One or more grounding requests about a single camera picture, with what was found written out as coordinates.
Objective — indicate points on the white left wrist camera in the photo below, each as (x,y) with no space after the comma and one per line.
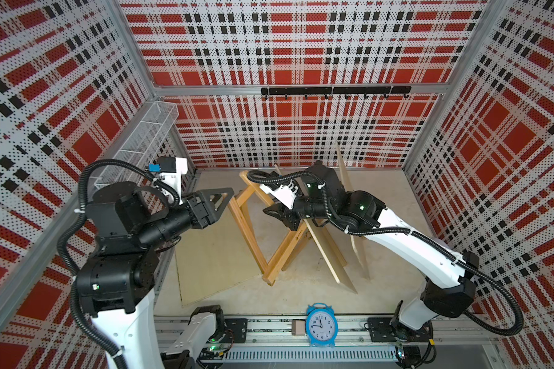
(170,170)

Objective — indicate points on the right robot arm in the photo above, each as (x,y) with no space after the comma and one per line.
(317,193)

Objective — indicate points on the plywood board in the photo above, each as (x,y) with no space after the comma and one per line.
(213,260)
(332,258)
(357,242)

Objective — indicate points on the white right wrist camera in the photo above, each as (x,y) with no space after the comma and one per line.
(287,192)

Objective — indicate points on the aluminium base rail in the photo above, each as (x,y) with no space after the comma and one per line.
(271,341)

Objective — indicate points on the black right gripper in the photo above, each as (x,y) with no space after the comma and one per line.
(285,215)

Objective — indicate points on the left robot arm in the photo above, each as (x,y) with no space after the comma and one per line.
(126,217)

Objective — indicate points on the black hook rail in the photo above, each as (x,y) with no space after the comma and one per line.
(384,90)

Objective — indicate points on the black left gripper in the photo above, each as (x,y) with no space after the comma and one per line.
(201,218)

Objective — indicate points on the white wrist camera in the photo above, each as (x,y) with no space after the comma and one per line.
(287,192)
(170,170)

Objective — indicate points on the white wire basket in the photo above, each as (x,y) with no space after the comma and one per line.
(140,143)

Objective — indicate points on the small beige box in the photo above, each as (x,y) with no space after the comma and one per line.
(298,328)

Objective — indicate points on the blue alarm clock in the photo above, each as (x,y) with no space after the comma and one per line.
(321,325)

